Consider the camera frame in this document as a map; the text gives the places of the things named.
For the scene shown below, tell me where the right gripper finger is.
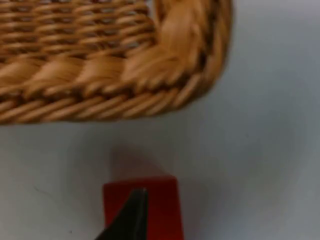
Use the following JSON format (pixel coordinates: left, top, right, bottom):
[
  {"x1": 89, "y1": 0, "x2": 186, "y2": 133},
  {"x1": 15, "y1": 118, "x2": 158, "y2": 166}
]
[{"x1": 94, "y1": 187, "x2": 149, "y2": 240}]

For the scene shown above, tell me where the red cube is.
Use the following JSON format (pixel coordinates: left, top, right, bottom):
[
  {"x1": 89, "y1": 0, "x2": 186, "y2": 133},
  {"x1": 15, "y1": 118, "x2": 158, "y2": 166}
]
[{"x1": 102, "y1": 175, "x2": 185, "y2": 240}]

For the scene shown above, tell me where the pale brown wicker basket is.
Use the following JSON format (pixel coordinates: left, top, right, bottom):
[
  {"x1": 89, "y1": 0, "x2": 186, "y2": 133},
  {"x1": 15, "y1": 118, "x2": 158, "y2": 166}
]
[{"x1": 0, "y1": 0, "x2": 233, "y2": 125}]

